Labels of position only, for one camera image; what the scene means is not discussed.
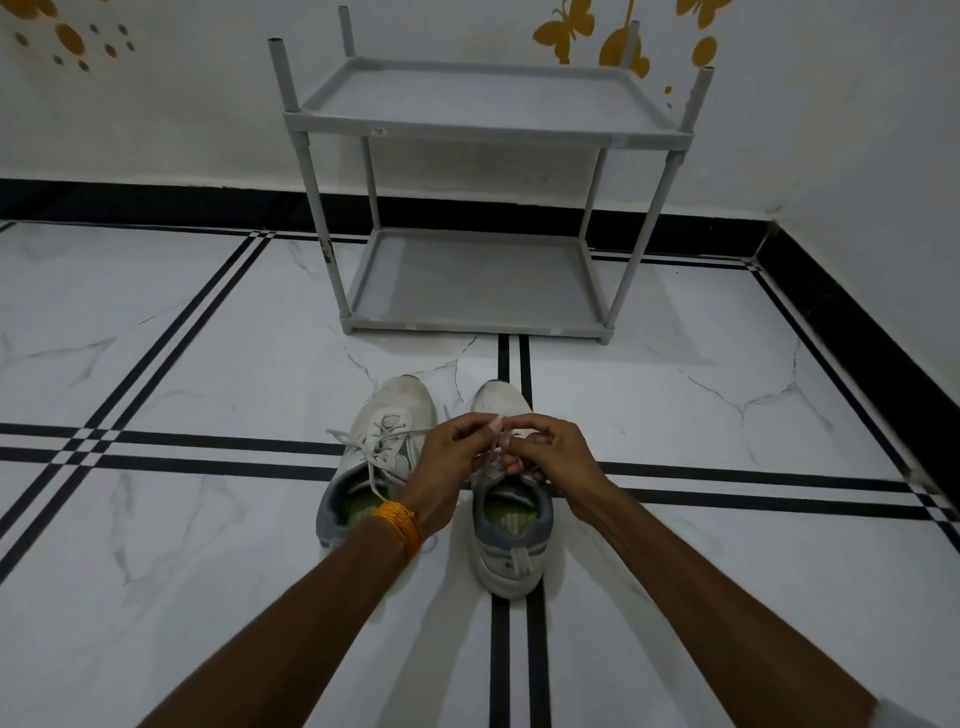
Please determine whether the person's right hand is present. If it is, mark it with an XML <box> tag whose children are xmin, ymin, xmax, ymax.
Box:
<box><xmin>498</xmin><ymin>413</ymin><xmax>621</xmax><ymax>527</ymax></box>

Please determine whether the person's left hand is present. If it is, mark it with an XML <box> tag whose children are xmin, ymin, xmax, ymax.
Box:
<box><xmin>393</xmin><ymin>411</ymin><xmax>501</xmax><ymax>538</ymax></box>

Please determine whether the white sneaker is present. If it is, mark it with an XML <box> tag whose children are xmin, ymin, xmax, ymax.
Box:
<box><xmin>314</xmin><ymin>374</ymin><xmax>451</xmax><ymax>556</ymax></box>
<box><xmin>468</xmin><ymin>378</ymin><xmax>556</xmax><ymax>600</ymax></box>

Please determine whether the grey two-tier shoe rack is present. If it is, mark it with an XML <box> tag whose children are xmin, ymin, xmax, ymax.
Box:
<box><xmin>268</xmin><ymin>5</ymin><xmax>716</xmax><ymax>346</ymax></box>

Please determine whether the person's right forearm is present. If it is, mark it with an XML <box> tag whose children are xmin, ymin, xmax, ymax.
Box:
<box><xmin>581</xmin><ymin>494</ymin><xmax>879</xmax><ymax>728</ymax></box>

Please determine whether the person's left forearm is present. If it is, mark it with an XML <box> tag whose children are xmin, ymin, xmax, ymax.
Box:
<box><xmin>138</xmin><ymin>521</ymin><xmax>410</xmax><ymax>728</ymax></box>

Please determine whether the orange thread wristband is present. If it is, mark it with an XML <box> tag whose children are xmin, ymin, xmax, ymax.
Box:
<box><xmin>371</xmin><ymin>500</ymin><xmax>424</xmax><ymax>565</ymax></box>

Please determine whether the yellow hanging butterfly wall sticker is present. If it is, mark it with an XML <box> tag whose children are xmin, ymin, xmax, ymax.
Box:
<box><xmin>598</xmin><ymin>0</ymin><xmax>652</xmax><ymax>80</ymax></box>

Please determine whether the small yellow butterfly wall sticker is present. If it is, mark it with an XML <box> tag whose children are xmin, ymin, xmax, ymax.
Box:
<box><xmin>675</xmin><ymin>0</ymin><xmax>733</xmax><ymax>30</ymax></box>
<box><xmin>533</xmin><ymin>0</ymin><xmax>596</xmax><ymax>66</ymax></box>

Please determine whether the cluster of yellow wall stickers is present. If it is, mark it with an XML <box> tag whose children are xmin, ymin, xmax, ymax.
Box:
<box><xmin>0</xmin><ymin>0</ymin><xmax>138</xmax><ymax>74</ymax></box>

